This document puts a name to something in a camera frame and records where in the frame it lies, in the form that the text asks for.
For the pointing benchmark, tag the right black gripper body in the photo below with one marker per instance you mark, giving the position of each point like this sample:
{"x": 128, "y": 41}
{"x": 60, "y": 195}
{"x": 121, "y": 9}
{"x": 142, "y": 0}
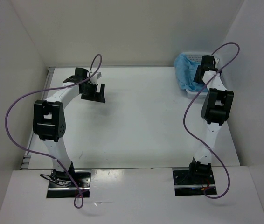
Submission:
{"x": 197, "y": 77}

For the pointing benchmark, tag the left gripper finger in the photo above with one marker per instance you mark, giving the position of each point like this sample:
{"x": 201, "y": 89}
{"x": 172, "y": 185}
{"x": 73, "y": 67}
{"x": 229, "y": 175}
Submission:
{"x": 98, "y": 97}
{"x": 102, "y": 89}

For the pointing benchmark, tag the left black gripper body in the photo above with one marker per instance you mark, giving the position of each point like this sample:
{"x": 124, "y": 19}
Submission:
{"x": 89, "y": 88}

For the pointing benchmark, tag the light blue shorts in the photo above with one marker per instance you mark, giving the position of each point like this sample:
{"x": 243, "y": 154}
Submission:
{"x": 185, "y": 70}

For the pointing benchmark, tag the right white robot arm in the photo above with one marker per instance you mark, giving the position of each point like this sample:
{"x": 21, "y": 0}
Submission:
{"x": 215, "y": 111}

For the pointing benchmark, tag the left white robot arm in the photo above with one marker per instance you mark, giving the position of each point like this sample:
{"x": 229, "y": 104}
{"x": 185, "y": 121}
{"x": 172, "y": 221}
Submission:
{"x": 50, "y": 125}

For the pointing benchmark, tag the white plastic basket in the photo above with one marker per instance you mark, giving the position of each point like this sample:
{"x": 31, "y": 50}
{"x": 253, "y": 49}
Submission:
{"x": 211, "y": 79}

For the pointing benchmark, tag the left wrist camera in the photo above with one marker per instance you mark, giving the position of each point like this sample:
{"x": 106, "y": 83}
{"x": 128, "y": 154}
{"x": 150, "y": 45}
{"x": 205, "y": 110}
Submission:
{"x": 94, "y": 77}

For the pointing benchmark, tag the aluminium table edge rail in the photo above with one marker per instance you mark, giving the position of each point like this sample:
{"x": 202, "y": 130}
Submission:
{"x": 38, "y": 117}

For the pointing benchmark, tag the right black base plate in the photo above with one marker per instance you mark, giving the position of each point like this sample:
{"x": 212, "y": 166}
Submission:
{"x": 185, "y": 186}

